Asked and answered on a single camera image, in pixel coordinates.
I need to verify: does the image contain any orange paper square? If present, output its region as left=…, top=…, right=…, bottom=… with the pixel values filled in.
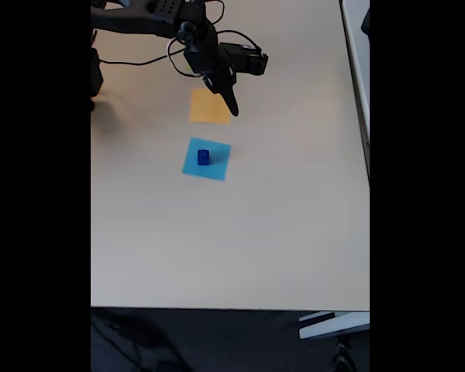
left=189, top=87, right=233, bottom=126

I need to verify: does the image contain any light blue paper square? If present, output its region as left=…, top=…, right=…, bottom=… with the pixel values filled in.
left=181, top=136, right=233, bottom=182

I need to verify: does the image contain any white side table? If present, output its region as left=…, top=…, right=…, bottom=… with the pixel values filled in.
left=339, top=0, right=370, bottom=183

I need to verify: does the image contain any white table leg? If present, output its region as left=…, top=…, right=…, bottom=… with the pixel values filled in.
left=298, top=311, right=370, bottom=341

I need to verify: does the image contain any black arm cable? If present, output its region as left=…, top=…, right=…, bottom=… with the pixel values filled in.
left=199, top=0, right=226, bottom=25

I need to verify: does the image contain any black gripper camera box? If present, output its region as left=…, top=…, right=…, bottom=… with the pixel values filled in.
left=219, top=42, right=270, bottom=77

